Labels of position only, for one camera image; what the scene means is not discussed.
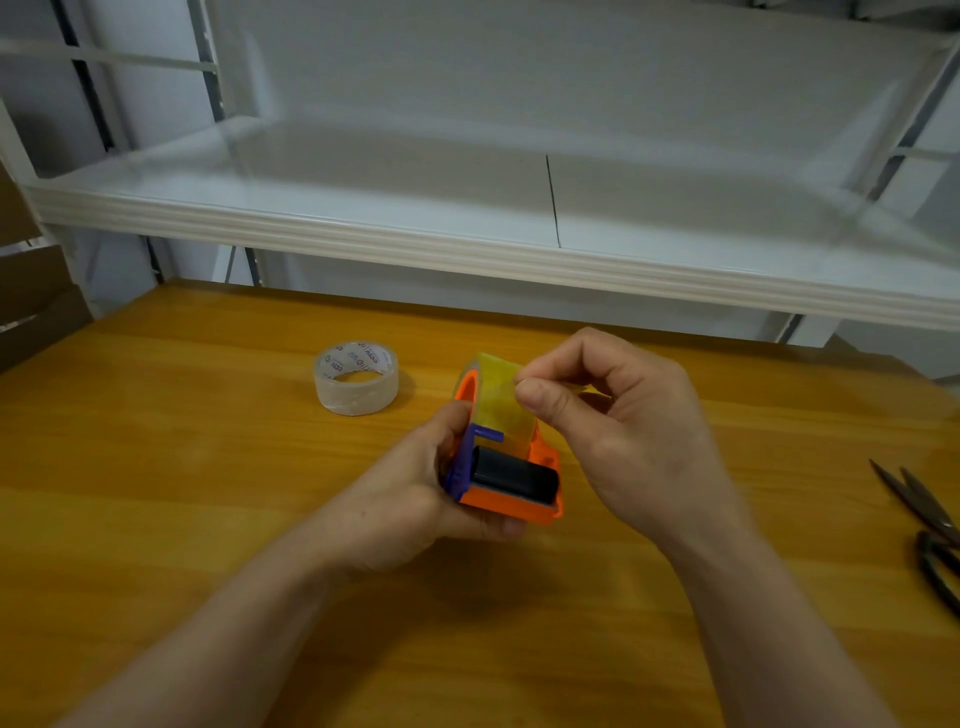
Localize orange and blue tape dispenser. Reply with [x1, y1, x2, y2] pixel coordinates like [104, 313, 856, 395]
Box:
[440, 367, 565, 526]

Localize person's left forearm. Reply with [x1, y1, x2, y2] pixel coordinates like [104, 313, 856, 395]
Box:
[56, 532, 354, 728]

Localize black scissors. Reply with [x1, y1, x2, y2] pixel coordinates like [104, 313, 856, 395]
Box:
[868, 458, 960, 620]

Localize white metal shelf rack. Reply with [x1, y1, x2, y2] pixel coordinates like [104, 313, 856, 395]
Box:
[0, 0, 960, 350]

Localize clear tape roll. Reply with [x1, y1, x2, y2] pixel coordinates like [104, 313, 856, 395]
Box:
[312, 341, 400, 417]

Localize person's left hand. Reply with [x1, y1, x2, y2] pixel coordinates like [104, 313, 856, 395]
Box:
[318, 401, 528, 579]

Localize person's right hand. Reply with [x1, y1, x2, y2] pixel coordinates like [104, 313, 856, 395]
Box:
[513, 326, 759, 560]

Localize yellow tape roll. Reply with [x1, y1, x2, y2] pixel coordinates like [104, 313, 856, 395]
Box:
[457, 352, 540, 460]

